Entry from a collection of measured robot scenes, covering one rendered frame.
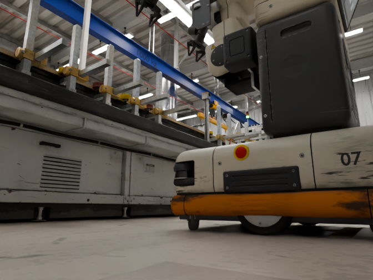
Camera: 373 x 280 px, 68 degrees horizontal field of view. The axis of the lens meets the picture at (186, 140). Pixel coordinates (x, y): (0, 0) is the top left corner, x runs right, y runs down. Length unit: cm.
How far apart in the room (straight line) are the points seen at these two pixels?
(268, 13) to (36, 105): 116
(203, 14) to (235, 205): 91
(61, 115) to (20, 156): 32
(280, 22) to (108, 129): 121
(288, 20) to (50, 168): 147
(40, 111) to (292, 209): 127
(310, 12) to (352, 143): 43
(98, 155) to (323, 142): 156
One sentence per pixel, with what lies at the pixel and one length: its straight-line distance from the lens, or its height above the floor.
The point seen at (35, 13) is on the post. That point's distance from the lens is 175.
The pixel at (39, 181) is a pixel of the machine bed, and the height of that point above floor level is 22.
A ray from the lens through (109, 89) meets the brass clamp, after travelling 185.
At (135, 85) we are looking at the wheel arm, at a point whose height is 79.
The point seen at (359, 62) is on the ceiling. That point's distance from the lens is 1151.
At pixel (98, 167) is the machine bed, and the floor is 35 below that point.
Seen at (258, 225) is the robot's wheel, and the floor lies 3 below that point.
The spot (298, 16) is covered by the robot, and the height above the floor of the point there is 66.
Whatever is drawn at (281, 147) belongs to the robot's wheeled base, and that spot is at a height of 24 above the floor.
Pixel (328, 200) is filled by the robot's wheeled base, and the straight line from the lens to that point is 78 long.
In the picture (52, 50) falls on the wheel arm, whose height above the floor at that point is 80.
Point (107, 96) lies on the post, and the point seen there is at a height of 76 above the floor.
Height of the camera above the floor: 8
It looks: 14 degrees up
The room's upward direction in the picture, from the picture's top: straight up
